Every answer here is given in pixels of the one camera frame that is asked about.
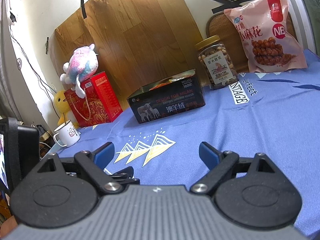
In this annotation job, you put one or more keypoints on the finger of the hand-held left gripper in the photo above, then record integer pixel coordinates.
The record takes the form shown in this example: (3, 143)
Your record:
(132, 182)
(126, 171)

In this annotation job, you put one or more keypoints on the yellow duck plush toy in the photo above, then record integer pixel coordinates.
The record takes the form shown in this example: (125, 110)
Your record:
(61, 102)

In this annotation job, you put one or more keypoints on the red gift box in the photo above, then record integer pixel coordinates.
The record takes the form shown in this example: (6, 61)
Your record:
(100, 100)

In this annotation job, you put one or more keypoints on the clear nut jar gold lid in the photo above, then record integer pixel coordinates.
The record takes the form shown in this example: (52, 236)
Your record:
(217, 65)

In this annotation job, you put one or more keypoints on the short black tape strip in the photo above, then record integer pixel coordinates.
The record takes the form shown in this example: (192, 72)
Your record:
(47, 45)

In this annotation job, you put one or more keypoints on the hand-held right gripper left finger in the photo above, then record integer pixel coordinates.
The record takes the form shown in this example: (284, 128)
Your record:
(103, 154)

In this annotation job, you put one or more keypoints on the pink blue plush toy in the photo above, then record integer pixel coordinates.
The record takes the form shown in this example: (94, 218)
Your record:
(82, 62)

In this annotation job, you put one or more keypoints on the wooden board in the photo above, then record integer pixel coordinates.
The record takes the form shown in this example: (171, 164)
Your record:
(137, 30)

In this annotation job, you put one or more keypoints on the black printed box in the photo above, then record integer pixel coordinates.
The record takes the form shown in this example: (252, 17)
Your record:
(170, 102)

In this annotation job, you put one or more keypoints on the white window frame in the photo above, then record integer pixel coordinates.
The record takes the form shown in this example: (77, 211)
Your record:
(297, 10)

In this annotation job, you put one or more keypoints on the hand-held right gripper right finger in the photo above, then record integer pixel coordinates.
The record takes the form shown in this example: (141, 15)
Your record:
(210, 156)

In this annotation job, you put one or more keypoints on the blue printed tablecloth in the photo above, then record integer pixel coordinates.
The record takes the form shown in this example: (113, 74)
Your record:
(250, 117)

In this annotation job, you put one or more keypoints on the pink twisted dough snack bag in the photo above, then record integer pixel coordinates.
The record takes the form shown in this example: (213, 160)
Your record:
(270, 30)

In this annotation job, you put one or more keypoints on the white enamel mug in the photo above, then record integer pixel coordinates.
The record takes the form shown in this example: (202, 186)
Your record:
(68, 133)

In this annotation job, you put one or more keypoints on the long black tape strip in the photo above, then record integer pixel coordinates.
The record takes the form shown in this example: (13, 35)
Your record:
(83, 6)

